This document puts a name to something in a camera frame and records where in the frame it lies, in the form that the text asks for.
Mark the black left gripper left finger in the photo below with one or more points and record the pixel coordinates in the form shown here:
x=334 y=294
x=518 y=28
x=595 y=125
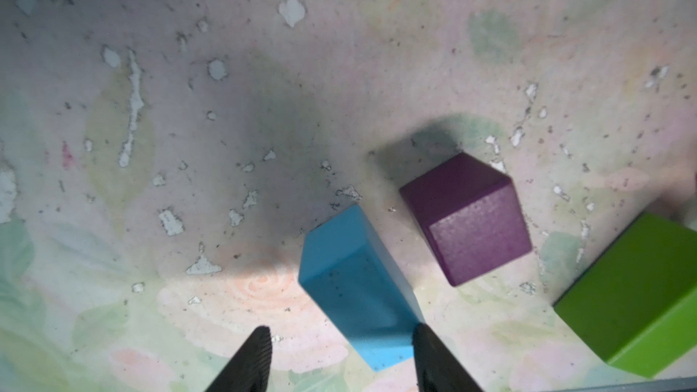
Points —
x=249 y=368

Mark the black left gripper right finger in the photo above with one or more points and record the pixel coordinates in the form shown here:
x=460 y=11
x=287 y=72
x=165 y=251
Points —
x=438 y=370

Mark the light blue block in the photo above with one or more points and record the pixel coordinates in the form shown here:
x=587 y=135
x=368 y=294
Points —
x=349 y=273

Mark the purple cube block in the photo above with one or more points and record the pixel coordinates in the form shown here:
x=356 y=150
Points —
x=470 y=216

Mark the green block lower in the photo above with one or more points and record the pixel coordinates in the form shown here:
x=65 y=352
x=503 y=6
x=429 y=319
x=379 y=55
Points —
x=635 y=307

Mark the floral table mat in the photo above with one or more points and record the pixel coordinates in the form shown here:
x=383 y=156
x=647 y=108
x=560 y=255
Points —
x=162 y=162

